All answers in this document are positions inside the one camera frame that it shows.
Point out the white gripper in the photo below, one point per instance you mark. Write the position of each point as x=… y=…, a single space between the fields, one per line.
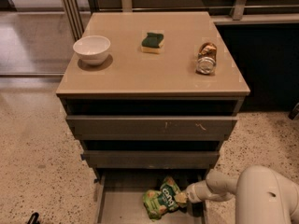
x=193 y=193

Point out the green rice chip bag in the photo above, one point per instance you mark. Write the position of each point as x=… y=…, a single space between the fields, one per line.
x=162 y=201

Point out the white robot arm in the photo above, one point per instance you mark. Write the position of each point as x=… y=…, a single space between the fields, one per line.
x=262 y=196

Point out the bottom open grey drawer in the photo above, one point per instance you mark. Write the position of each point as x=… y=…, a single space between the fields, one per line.
x=121 y=191

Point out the middle grey drawer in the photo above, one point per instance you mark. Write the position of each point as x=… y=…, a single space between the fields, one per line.
x=151 y=159

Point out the grey drawer cabinet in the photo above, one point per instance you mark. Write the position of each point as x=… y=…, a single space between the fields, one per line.
x=131 y=82

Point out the top grey drawer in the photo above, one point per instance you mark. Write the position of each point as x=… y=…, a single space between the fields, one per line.
x=159 y=128

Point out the dark object right edge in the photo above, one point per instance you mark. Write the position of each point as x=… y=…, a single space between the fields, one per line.
x=294 y=112

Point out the glass jar lying down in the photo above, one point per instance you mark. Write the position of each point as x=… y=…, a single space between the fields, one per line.
x=206 y=59

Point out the black object bottom left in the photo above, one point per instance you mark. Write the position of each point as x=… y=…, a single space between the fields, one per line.
x=34 y=219

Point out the green yellow sponge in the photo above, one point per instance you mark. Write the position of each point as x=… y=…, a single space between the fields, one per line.
x=152 y=43

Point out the white ceramic bowl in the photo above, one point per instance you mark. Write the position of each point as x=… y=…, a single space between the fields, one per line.
x=92 y=49

